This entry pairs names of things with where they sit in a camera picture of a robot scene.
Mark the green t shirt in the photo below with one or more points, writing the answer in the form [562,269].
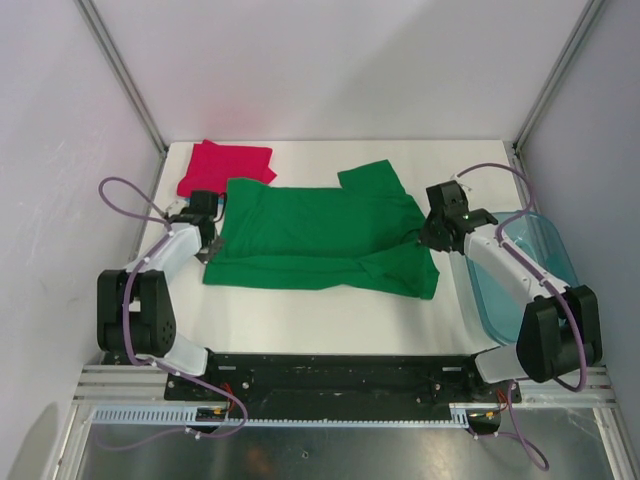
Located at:
[362,233]

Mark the folded red t shirt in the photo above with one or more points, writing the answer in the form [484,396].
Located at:
[212,165]

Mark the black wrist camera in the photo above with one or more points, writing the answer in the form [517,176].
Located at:
[205,203]
[447,199]

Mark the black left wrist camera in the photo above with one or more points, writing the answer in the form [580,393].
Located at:
[205,203]

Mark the white slotted cable duct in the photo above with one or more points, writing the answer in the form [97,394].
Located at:
[451,416]

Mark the left aluminium frame post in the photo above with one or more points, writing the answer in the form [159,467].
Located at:
[115,60]

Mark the teal plastic bin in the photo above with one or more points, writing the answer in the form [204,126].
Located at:
[507,264]

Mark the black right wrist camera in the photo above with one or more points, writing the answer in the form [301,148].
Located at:
[447,199]

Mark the aluminium frame post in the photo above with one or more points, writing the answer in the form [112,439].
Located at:
[115,60]
[575,43]

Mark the right aluminium frame post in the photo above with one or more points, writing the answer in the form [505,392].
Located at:
[575,43]

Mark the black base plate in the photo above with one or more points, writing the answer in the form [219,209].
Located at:
[341,385]

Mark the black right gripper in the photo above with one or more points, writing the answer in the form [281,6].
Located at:
[428,240]

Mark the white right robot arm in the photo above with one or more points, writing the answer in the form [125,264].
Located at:
[559,334]

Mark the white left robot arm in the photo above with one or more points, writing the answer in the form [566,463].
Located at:
[135,315]

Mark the aluminium front rail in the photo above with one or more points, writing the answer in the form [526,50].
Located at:
[124,385]

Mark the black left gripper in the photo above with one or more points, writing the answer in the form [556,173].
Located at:
[207,255]

